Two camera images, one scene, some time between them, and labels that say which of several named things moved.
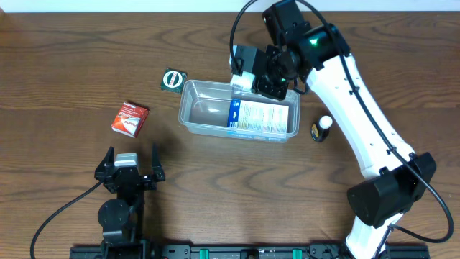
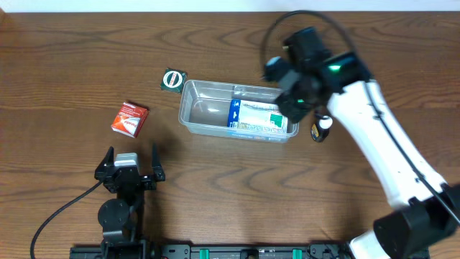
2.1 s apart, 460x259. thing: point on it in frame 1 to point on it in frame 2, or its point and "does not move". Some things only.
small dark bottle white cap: (320, 130) does not move
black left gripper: (129, 176) does not move
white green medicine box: (244, 83) to (262, 116)
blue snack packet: (259, 116) does not move
